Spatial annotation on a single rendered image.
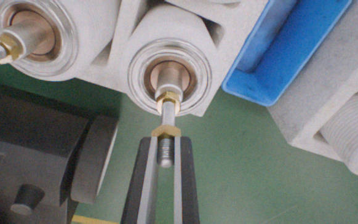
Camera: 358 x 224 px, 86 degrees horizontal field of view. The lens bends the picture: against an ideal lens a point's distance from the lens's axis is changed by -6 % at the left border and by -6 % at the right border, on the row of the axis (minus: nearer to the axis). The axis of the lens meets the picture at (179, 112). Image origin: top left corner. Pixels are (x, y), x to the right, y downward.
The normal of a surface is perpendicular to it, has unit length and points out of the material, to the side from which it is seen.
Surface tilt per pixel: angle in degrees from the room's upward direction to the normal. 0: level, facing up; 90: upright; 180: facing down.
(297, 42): 88
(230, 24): 0
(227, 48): 0
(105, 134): 79
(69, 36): 4
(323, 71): 90
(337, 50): 90
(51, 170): 45
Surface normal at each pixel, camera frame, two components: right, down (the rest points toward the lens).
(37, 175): 0.26, -0.12
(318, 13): -0.93, -0.27
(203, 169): 0.01, 0.59
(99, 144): 0.36, -0.46
